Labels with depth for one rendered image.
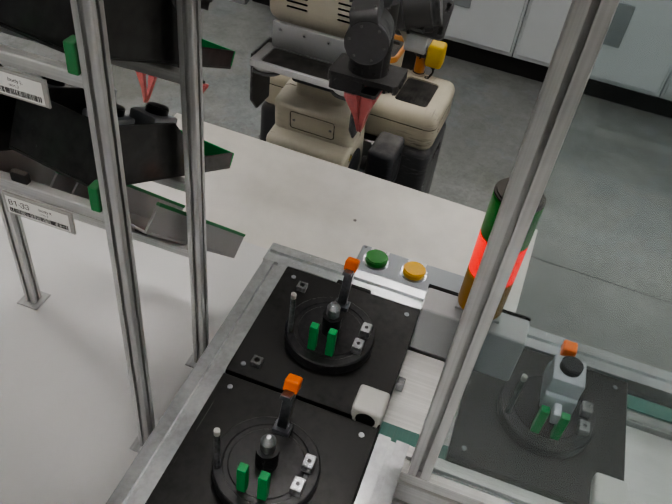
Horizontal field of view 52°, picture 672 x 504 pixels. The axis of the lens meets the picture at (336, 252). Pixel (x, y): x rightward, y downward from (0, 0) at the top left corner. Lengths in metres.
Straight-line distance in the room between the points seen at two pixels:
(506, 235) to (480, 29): 3.41
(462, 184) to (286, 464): 2.34
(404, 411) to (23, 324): 0.66
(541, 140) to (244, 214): 0.94
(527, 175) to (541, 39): 3.40
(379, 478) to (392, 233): 0.62
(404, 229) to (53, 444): 0.79
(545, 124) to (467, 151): 2.77
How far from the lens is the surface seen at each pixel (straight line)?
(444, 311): 0.79
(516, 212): 0.65
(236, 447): 0.94
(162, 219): 0.94
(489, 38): 4.05
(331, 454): 0.97
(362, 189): 1.55
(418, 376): 1.14
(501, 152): 3.42
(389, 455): 1.00
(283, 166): 1.59
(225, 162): 1.01
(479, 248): 0.71
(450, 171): 3.19
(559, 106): 0.59
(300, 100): 1.77
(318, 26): 1.65
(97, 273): 1.35
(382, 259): 1.22
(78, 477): 1.10
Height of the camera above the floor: 1.80
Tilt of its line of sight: 43 degrees down
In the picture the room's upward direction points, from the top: 9 degrees clockwise
